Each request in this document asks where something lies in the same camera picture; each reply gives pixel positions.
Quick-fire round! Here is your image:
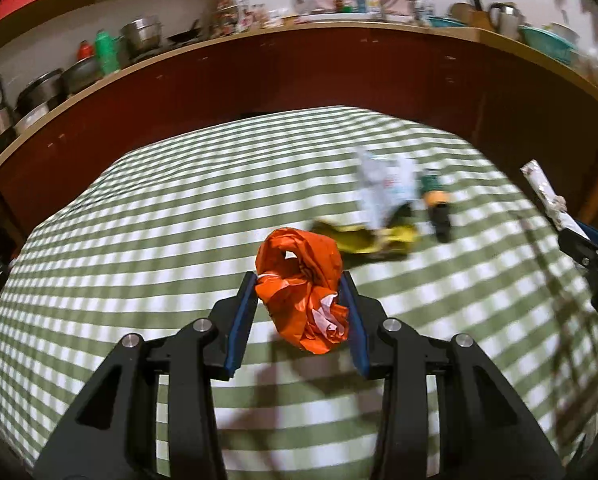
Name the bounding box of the row of condiment bottles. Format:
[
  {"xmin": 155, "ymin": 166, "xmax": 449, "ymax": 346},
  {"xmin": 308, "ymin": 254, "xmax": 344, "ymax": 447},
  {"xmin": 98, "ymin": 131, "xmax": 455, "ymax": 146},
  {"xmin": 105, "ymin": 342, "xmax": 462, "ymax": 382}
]
[{"xmin": 214, "ymin": 0, "xmax": 290, "ymax": 31}]

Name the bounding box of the wooden cutting board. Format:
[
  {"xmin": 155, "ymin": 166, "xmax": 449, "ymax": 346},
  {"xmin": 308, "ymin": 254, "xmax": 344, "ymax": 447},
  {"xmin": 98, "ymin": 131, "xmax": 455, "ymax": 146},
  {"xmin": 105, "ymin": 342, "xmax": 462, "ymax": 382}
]
[{"xmin": 449, "ymin": 2, "xmax": 495, "ymax": 28}]

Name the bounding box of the lidded steel pot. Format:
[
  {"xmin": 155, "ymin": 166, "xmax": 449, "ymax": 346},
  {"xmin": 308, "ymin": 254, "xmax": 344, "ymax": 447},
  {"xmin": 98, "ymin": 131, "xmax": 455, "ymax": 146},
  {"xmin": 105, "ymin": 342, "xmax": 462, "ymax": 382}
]
[{"xmin": 16, "ymin": 67, "xmax": 64, "ymax": 116}]

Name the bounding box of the dark red counter cabinet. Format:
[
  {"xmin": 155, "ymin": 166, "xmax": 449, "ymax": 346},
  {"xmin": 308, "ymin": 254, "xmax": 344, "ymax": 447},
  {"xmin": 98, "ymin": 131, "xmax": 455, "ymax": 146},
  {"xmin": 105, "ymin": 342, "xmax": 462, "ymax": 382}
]
[{"xmin": 0, "ymin": 22, "xmax": 598, "ymax": 241}]

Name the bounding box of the black bottle with orange band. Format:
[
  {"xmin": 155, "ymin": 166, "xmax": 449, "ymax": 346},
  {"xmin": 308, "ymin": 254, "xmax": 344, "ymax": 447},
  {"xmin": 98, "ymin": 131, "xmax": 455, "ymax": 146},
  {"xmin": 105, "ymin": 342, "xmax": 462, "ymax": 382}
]
[{"xmin": 419, "ymin": 169, "xmax": 454, "ymax": 243}]

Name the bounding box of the black wok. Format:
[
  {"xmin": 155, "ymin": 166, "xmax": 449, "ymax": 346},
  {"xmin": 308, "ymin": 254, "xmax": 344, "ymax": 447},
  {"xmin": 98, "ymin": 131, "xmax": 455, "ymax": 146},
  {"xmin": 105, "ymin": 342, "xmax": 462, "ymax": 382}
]
[{"xmin": 166, "ymin": 20, "xmax": 202, "ymax": 43}]

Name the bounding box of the green thermos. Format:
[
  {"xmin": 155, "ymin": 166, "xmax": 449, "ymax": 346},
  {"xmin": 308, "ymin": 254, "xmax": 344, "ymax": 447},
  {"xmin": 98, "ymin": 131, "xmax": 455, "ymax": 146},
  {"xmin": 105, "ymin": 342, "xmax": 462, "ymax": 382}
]
[{"xmin": 94, "ymin": 30, "xmax": 120, "ymax": 75}]

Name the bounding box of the yellow banana peel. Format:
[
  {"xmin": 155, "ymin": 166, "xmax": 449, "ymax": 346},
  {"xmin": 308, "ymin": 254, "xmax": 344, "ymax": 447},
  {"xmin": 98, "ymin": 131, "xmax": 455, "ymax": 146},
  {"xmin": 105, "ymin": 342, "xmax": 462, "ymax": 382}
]
[{"xmin": 313, "ymin": 215, "xmax": 420, "ymax": 261}]

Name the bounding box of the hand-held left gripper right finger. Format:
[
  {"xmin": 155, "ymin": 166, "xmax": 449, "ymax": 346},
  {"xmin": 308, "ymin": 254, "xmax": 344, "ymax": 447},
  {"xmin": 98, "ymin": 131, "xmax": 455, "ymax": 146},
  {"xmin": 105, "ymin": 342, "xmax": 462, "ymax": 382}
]
[{"xmin": 338, "ymin": 270, "xmax": 565, "ymax": 480}]

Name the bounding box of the orange plastic bag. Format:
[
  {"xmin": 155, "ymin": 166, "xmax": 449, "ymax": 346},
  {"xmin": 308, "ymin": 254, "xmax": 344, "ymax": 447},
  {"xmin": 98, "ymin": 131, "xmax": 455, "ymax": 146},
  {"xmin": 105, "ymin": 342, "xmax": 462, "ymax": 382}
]
[{"xmin": 255, "ymin": 227, "xmax": 351, "ymax": 356}]

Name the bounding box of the white bowl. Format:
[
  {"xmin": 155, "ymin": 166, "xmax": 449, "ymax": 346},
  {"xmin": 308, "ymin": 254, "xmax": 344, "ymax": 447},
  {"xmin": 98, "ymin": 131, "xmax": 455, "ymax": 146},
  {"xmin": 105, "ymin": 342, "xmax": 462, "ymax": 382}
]
[{"xmin": 549, "ymin": 22, "xmax": 580, "ymax": 43}]

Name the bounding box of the large teal basin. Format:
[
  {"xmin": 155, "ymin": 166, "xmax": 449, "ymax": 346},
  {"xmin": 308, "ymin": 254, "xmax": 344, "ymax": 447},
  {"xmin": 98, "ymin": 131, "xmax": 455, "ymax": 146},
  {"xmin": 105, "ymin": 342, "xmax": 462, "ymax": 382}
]
[{"xmin": 518, "ymin": 25, "xmax": 577, "ymax": 63}]

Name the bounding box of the steel kettle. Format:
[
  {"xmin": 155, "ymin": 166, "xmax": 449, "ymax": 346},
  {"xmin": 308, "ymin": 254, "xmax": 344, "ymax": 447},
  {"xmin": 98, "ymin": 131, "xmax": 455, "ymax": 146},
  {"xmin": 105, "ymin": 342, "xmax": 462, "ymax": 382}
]
[{"xmin": 488, "ymin": 2, "xmax": 525, "ymax": 41}]

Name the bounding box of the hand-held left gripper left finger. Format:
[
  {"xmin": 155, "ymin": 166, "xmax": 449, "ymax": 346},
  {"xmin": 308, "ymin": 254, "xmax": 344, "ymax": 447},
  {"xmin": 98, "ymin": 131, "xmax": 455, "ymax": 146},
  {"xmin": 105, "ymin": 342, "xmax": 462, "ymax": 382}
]
[{"xmin": 33, "ymin": 271, "xmax": 260, "ymax": 480}]

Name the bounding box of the green checked tablecloth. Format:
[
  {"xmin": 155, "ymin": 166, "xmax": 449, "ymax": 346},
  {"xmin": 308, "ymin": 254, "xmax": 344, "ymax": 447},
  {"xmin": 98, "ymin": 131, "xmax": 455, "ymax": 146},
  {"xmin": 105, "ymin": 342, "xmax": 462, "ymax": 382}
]
[{"xmin": 0, "ymin": 105, "xmax": 598, "ymax": 480}]

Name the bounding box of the white crumpled wrapper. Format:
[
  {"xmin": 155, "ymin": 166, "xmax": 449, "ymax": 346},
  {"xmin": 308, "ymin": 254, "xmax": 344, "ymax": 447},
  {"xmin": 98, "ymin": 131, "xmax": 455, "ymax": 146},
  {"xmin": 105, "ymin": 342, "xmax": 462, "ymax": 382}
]
[{"xmin": 354, "ymin": 149, "xmax": 420, "ymax": 231}]

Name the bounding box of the large steel stockpot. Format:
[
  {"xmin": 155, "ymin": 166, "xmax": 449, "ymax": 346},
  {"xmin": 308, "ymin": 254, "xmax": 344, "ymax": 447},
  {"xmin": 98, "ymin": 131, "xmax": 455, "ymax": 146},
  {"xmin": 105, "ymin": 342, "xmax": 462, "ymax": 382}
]
[{"xmin": 120, "ymin": 16, "xmax": 164, "ymax": 56}]

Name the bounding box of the steel basin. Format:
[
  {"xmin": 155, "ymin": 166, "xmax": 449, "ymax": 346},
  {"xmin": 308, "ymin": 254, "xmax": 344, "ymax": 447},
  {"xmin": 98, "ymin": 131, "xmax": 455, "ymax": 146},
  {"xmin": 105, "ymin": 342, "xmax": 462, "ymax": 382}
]
[{"xmin": 61, "ymin": 55, "xmax": 102, "ymax": 93}]

